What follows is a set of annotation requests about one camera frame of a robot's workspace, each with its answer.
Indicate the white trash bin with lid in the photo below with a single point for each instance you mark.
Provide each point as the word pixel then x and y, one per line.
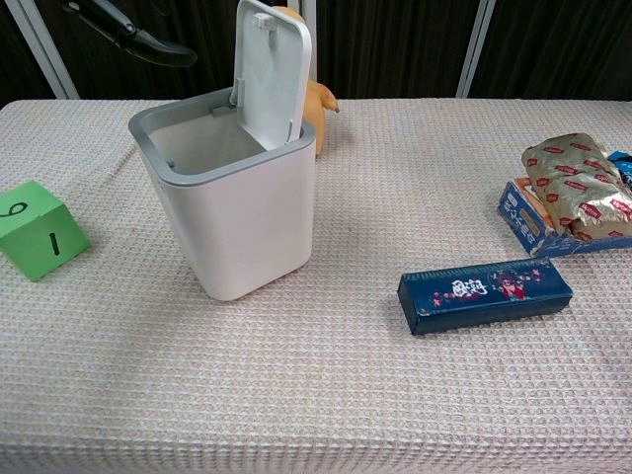
pixel 247 217

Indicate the white plastic bin lid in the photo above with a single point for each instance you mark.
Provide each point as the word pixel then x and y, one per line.
pixel 271 74

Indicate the orange plush toy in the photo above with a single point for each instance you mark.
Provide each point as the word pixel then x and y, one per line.
pixel 318 111

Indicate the beige waffle tablecloth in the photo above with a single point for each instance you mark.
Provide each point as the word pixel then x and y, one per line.
pixel 316 375

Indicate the dark blue floral box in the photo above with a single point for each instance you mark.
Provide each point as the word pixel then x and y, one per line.
pixel 484 296

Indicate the blue and orange carton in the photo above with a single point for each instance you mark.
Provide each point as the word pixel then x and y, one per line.
pixel 523 212

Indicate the gold foil snack bag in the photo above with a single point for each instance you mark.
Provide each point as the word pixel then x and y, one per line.
pixel 577 187

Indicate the green numbered foam cube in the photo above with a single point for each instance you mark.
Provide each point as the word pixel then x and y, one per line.
pixel 39 232

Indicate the blue snack packet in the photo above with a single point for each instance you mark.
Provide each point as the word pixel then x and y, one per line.
pixel 623 165

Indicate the white metal frame post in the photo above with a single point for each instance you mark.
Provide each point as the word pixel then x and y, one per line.
pixel 42 47
pixel 475 47
pixel 311 34

